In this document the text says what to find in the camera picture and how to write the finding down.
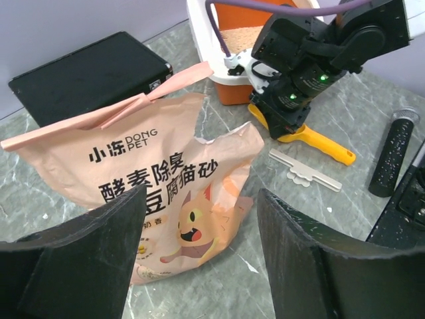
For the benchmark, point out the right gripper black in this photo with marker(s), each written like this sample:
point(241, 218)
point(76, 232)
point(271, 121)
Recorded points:
point(300, 51)

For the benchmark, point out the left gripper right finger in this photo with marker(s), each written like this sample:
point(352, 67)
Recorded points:
point(315, 271)

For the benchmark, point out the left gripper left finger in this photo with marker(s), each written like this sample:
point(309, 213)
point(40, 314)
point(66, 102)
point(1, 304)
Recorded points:
point(78, 269)

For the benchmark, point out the yellow plastic litter scoop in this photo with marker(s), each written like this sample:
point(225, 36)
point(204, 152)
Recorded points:
point(318, 139)

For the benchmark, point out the beige bag sealing clip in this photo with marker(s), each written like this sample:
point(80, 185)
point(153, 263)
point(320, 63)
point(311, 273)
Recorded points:
point(302, 174)

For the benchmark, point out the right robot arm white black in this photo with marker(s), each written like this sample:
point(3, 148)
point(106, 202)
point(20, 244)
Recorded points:
point(364, 33)

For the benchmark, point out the cream orange litter box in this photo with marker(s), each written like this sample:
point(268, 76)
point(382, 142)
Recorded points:
point(232, 90)

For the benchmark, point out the clean litter granules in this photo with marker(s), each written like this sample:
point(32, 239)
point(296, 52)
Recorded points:
point(240, 39)

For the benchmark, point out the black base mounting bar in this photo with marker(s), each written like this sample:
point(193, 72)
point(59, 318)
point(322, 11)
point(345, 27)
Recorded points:
point(401, 224)

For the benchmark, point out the black speckled microphone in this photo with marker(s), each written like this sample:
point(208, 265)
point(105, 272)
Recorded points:
point(385, 175)

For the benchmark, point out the black carrying case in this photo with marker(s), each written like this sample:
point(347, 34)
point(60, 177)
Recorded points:
point(98, 75)

